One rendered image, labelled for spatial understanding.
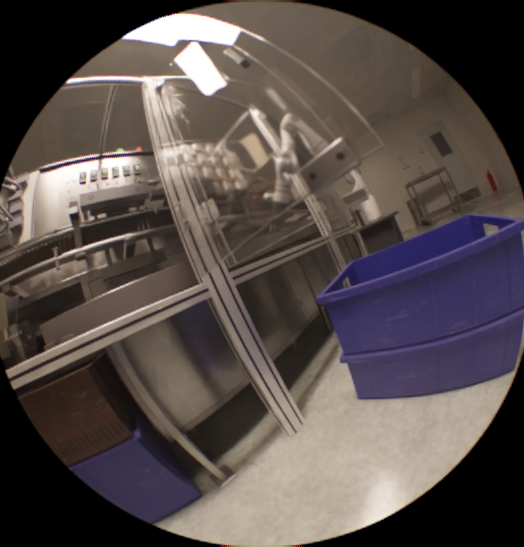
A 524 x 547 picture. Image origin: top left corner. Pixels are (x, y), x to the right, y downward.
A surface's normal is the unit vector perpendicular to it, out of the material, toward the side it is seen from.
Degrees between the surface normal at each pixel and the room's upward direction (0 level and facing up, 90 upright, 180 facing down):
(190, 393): 90
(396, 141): 90
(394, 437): 0
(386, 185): 90
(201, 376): 90
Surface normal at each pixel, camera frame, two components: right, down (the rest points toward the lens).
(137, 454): 0.64, -0.29
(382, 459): -0.42, -0.91
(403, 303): -0.63, 0.29
